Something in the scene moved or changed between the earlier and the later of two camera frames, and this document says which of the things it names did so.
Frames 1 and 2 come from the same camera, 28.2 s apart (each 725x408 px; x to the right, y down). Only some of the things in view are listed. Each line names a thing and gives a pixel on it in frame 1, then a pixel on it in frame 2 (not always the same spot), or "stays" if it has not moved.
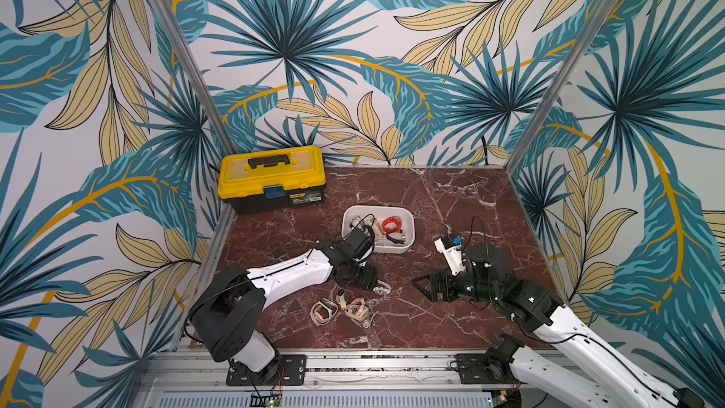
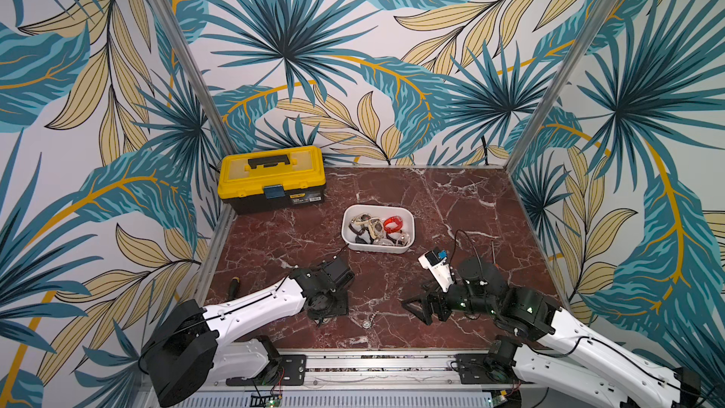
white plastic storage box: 395,226 stays
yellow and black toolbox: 263,180 stays
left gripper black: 368,282 to 341,310
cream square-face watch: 378,227 stays
